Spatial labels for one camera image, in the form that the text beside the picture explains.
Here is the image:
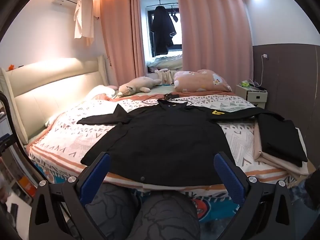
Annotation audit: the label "teal cartoon bed sheet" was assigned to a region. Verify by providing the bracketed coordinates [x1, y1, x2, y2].
[32, 155, 298, 223]

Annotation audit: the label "hanging white garment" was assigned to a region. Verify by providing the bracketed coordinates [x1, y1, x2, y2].
[73, 0, 95, 47]

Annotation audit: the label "beige plush toy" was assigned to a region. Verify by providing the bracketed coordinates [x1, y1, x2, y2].
[117, 77, 162, 96]

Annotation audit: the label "light quilt on windowsill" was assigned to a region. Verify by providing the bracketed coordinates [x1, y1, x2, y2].
[146, 54, 183, 72]

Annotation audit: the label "patterned blanket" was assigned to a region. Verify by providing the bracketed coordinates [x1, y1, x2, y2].
[26, 94, 290, 193]

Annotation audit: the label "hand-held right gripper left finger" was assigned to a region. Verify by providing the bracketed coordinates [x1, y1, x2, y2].
[29, 151, 112, 240]

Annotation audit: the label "folded black clothes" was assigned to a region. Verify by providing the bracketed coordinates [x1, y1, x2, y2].
[257, 114, 308, 168]

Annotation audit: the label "black cable with device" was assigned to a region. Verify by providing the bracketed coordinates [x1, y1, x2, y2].
[142, 93, 193, 107]

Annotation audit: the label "dark framed window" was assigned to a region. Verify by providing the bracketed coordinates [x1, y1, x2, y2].
[145, 4, 183, 58]

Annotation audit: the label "white nightstand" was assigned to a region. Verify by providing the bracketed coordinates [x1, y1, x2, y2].
[235, 84, 268, 103]

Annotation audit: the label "cluttered low shelf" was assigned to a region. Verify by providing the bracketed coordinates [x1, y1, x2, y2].
[0, 152, 40, 200]

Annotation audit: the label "dark blue shaggy rug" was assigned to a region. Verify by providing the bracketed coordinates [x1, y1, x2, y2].
[285, 172, 320, 220]

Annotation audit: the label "pink curtain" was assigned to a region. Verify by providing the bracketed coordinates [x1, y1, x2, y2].
[99, 0, 153, 90]
[175, 0, 253, 94]

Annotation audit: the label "light green bed sheet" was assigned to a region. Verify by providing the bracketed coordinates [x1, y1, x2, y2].
[114, 84, 180, 98]

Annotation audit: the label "person's leg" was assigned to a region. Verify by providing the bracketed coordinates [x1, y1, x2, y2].
[82, 182, 140, 240]
[132, 192, 200, 240]

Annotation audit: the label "person's left leg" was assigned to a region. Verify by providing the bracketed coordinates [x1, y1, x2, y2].
[82, 182, 140, 240]

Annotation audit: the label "folded beige cloth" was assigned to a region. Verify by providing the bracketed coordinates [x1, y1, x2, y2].
[254, 124, 310, 177]

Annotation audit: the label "cream padded headboard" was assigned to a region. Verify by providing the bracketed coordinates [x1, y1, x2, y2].
[0, 55, 109, 145]

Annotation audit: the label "pink printed pillow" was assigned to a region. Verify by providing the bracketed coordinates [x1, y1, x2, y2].
[173, 69, 233, 93]

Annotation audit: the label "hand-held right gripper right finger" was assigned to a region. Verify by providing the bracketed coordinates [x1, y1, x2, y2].
[213, 151, 293, 240]

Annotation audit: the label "beige frilled cloth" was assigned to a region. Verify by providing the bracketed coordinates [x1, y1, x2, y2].
[154, 69, 177, 84]

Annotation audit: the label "hanging black jacket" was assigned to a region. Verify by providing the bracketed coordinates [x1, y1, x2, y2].
[149, 5, 177, 55]

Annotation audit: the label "white pillow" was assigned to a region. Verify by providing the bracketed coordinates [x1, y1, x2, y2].
[86, 84, 118, 100]

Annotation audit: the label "white charger with cable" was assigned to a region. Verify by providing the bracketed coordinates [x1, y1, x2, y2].
[251, 53, 269, 87]

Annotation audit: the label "person's right leg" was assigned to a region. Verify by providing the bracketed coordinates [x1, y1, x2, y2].
[132, 192, 200, 240]

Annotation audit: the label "black shirt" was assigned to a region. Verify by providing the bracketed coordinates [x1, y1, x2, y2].
[76, 99, 285, 187]

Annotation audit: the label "blue drawer cabinet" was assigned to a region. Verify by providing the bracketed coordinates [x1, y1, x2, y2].
[0, 116, 12, 153]

